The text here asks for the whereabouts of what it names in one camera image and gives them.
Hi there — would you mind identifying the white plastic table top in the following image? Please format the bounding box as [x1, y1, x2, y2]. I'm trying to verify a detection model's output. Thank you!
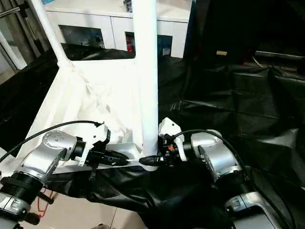
[0, 58, 163, 178]

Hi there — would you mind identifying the white plastic table leg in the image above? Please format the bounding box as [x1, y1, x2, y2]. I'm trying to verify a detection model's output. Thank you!
[0, 147, 17, 178]
[30, 0, 71, 69]
[132, 0, 160, 158]

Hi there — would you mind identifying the black plastic mat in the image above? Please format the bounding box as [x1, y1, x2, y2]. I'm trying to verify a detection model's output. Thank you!
[0, 42, 305, 229]

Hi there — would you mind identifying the white glass-door cabinet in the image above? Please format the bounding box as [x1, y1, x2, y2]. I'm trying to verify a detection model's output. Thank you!
[45, 0, 193, 59]

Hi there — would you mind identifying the grey metal tripod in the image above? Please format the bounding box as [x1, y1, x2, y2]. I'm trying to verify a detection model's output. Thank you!
[0, 0, 57, 70]

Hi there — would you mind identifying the dark horizontal bar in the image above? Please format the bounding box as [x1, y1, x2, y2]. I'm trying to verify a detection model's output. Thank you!
[254, 51, 305, 60]

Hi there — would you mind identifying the black fabric backdrop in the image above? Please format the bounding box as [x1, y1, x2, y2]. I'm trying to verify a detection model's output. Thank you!
[184, 0, 305, 70]

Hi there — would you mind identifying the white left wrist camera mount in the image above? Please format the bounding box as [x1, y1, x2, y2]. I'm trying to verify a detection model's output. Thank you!
[76, 123, 112, 167]

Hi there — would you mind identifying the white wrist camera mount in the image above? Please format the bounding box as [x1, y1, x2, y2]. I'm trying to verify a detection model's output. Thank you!
[76, 123, 112, 167]
[158, 117, 187, 162]

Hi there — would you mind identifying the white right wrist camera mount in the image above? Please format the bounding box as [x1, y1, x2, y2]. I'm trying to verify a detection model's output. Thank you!
[158, 117, 187, 162]

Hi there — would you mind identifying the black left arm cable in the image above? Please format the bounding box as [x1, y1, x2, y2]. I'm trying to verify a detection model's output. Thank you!
[0, 120, 105, 159]

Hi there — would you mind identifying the thin red cable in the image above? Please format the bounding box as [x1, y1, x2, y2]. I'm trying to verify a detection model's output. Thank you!
[37, 188, 52, 218]

